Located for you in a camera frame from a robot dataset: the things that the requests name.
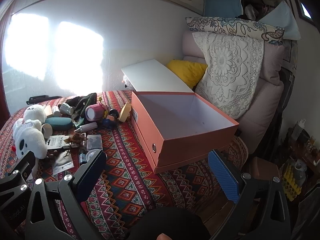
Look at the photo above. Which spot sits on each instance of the pink plastic stool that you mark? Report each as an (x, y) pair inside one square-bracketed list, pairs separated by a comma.
[(262, 167)]

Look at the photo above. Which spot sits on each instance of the pink knitted flower pot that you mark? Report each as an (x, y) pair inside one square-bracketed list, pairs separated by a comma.
[(95, 112)]

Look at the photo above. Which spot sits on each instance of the clear plastic case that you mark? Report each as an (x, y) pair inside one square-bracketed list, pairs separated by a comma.
[(94, 142)]

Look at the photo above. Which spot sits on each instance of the white lace pillow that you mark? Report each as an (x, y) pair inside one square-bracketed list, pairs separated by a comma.
[(230, 72)]

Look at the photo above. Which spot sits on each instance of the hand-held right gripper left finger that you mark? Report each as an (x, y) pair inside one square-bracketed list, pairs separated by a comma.
[(92, 175)]

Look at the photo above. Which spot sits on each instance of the yellow tape roll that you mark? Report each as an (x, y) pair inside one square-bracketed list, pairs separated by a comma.
[(125, 112)]

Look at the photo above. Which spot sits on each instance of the white bottle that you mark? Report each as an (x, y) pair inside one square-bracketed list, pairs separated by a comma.
[(56, 111)]

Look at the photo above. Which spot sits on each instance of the round clear lid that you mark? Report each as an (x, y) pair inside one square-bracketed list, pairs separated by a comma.
[(93, 153)]

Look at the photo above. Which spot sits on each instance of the pile of clothes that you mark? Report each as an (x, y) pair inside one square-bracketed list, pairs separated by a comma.
[(260, 5)]

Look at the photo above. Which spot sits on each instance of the yellow bottle rack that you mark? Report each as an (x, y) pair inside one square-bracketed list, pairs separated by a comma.
[(291, 183)]

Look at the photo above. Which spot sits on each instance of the peach box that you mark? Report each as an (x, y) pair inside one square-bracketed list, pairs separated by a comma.
[(48, 110)]

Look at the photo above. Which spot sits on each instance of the blue cloth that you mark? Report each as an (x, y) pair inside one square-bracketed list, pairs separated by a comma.
[(220, 5)]

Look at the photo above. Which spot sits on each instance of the brown lined paper cup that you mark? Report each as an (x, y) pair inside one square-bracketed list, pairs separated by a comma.
[(47, 130)]

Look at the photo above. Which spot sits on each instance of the black glove with green trim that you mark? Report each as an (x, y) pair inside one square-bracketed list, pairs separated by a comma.
[(87, 105), (73, 101)]

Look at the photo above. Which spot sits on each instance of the pink sofa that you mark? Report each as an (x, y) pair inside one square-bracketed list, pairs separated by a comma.
[(268, 80)]

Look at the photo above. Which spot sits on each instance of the teal glasses case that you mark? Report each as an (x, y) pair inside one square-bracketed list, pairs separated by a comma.
[(58, 123)]

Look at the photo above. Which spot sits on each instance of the white box lid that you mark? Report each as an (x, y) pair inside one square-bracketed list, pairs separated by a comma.
[(155, 75)]

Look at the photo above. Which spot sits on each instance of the orange shoe box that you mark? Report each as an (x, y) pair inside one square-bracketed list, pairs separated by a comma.
[(180, 120)]

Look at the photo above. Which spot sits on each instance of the floral pillow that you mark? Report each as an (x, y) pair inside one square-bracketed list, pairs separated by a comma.
[(232, 27)]

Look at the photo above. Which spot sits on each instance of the clear plastic bag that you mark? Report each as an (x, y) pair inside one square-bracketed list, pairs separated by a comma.
[(62, 163)]

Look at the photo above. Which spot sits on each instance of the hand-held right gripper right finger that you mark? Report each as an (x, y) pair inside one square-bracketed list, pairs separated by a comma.
[(223, 177)]

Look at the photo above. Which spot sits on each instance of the white plush toy with bib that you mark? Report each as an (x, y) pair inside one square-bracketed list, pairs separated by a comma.
[(31, 140)]

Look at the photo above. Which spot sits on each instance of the black and white card packet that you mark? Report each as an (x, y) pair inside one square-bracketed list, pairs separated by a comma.
[(56, 141)]

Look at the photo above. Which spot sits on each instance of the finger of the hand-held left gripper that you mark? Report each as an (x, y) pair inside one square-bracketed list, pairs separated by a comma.
[(26, 165)]

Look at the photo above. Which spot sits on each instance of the long black object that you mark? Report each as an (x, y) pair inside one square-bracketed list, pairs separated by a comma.
[(42, 99)]

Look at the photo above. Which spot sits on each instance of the plain white plush toy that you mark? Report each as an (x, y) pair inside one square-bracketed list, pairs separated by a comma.
[(35, 112)]

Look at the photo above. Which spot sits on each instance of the yellow cushion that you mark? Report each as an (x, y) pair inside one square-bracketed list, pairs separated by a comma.
[(188, 72)]

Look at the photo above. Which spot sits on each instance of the light blue cushion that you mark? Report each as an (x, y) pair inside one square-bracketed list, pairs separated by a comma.
[(282, 20)]

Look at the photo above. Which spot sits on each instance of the small dark bottle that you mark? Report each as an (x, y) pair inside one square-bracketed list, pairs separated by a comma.
[(82, 157)]

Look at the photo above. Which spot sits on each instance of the brown figurine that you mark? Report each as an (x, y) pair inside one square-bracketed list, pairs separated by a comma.
[(75, 140)]

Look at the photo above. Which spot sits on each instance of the dark blue figurine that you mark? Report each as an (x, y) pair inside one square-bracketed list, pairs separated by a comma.
[(111, 117)]

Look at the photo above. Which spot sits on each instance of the pink tube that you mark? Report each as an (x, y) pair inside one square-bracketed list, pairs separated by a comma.
[(86, 127)]

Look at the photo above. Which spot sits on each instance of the small metal cup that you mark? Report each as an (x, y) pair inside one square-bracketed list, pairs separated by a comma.
[(66, 108)]

